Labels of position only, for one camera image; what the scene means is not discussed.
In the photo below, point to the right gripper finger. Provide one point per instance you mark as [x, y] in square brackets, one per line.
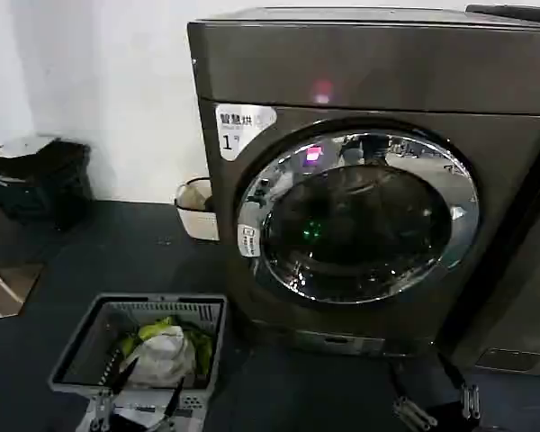
[454, 375]
[400, 387]

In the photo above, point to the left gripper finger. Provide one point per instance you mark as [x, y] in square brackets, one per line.
[119, 380]
[174, 398]

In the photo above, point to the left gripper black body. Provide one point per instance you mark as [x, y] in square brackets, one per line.
[132, 425]

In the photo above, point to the white garment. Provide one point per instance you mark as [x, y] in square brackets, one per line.
[166, 355]

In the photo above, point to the grey plastic laundry basket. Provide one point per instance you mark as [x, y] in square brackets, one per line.
[78, 351]

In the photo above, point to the yellow-green garment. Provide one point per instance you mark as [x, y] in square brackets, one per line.
[202, 348]

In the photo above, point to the grey dryer with dark edge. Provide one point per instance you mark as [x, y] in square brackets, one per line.
[522, 279]

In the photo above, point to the brown wooden board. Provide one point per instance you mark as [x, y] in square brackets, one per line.
[9, 288]

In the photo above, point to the small white warning sticker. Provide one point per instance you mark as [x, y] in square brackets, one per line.
[248, 240]

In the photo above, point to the white plastic basket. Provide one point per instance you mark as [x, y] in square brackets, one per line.
[198, 222]

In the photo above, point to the round chrome glass dryer door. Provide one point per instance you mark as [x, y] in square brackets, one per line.
[450, 198]

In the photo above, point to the black plastic crate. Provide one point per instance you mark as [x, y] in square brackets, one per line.
[49, 184]

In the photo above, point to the large white label sticker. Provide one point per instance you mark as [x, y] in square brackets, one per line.
[234, 130]

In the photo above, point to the grey front-loading dryer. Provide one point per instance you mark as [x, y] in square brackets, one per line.
[369, 67]

